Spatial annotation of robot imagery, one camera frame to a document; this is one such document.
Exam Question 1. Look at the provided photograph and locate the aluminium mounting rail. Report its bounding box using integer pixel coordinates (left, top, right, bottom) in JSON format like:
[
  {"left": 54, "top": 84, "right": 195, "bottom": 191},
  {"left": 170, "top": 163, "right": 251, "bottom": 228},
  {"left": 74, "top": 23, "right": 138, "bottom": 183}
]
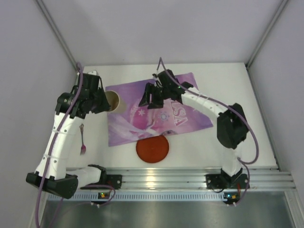
[{"left": 106, "top": 168, "right": 296, "bottom": 191}]

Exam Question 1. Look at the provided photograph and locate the pink metal fork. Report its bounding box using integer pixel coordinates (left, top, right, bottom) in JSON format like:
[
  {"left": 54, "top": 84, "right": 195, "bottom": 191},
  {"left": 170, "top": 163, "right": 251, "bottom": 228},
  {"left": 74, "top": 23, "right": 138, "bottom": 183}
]
[{"left": 79, "top": 124, "right": 86, "bottom": 155}]

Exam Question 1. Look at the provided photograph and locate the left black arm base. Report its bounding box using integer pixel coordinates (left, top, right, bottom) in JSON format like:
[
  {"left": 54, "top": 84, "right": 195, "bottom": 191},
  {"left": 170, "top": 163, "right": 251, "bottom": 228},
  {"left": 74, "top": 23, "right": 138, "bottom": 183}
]
[{"left": 81, "top": 174, "right": 123, "bottom": 190}]

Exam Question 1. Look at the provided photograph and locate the right aluminium corner post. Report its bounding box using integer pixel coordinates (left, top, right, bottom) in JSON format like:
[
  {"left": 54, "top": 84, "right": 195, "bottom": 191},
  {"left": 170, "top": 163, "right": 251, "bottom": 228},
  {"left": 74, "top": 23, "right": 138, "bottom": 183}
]
[{"left": 245, "top": 0, "right": 290, "bottom": 71}]

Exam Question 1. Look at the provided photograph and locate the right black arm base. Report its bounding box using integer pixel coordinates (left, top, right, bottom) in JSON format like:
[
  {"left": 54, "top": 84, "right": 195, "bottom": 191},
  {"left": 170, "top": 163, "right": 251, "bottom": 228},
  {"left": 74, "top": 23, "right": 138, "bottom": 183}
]
[{"left": 206, "top": 173, "right": 249, "bottom": 190}]

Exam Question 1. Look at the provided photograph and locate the aluminium corner post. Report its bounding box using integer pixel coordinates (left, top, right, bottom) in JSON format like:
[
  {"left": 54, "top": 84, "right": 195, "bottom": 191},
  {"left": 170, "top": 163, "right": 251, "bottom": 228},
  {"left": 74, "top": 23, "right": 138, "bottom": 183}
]
[
  {"left": 245, "top": 0, "right": 290, "bottom": 71},
  {"left": 33, "top": 0, "right": 77, "bottom": 70}
]

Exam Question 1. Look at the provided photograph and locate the purple Elsa placemat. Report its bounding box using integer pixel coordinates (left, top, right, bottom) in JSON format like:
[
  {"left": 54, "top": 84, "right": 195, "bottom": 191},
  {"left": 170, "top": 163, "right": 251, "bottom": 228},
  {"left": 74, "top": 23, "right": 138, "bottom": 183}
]
[{"left": 106, "top": 79, "right": 213, "bottom": 146}]

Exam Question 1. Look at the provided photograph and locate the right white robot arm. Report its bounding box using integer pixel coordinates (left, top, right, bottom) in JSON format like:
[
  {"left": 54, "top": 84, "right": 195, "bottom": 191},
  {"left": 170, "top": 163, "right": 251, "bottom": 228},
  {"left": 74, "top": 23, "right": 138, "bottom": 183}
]
[{"left": 139, "top": 70, "right": 248, "bottom": 189}]

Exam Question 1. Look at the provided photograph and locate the slotted grey cable duct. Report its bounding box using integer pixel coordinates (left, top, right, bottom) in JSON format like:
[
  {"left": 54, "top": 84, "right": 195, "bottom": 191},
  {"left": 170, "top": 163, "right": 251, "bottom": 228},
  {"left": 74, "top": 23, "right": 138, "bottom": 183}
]
[{"left": 47, "top": 191, "right": 240, "bottom": 201}]

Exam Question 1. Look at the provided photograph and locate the left aluminium corner post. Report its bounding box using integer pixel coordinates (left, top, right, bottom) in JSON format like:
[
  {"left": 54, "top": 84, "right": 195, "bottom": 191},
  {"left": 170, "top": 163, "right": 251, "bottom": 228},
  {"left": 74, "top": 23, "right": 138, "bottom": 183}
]
[{"left": 33, "top": 0, "right": 77, "bottom": 70}]

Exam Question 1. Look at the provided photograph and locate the beige plastic cup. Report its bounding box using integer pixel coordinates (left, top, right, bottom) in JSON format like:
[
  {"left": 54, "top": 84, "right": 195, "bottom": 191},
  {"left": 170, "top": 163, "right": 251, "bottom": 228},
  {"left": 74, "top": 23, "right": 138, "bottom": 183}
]
[{"left": 105, "top": 90, "right": 127, "bottom": 114}]

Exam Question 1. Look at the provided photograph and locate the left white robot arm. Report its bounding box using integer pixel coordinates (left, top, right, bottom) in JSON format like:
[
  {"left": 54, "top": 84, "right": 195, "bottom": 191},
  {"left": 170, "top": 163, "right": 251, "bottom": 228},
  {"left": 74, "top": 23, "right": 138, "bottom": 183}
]
[{"left": 26, "top": 70, "right": 110, "bottom": 199}]

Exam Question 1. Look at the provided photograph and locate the red round plate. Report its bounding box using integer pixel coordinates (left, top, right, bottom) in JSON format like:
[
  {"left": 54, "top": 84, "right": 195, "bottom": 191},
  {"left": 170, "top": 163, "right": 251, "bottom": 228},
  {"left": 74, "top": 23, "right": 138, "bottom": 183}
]
[{"left": 136, "top": 135, "right": 170, "bottom": 163}]

